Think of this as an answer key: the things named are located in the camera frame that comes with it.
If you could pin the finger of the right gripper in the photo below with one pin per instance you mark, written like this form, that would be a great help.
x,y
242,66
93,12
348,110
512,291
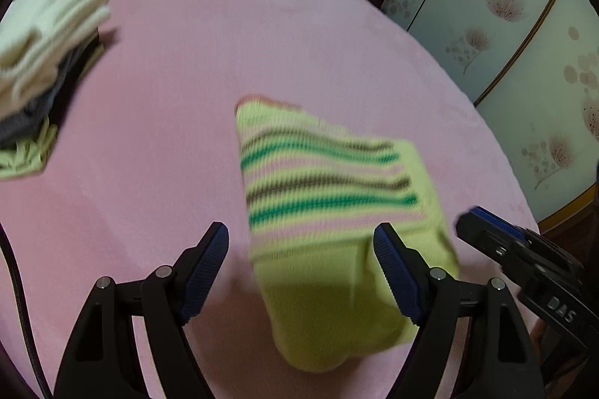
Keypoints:
x,y
494,237

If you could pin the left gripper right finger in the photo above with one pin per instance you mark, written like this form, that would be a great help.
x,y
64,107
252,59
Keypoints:
x,y
431,299

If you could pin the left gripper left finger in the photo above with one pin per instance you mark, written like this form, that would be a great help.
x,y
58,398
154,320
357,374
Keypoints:
x,y
171,296

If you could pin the yellow striped knit cardigan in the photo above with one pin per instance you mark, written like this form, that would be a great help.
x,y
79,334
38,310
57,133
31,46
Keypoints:
x,y
315,193

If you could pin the light green folded garment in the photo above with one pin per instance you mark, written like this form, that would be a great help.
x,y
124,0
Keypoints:
x,y
28,156

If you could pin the blue grey folded garment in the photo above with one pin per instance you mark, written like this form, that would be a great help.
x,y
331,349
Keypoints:
x,y
28,120

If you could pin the floral sliding wardrobe door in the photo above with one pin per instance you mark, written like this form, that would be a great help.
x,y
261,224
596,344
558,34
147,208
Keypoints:
x,y
530,68

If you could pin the white folded fleece garment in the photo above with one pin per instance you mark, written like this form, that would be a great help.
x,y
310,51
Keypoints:
x,y
35,37

